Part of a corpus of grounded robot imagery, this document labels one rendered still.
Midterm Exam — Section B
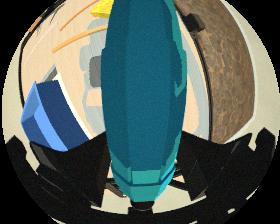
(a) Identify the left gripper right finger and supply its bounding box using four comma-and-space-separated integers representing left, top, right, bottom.
176, 130, 252, 201

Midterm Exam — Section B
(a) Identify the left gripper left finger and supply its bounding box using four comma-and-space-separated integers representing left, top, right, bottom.
29, 131, 111, 208

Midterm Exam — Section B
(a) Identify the yellow sponge block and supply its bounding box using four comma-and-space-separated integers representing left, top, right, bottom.
90, 0, 114, 18

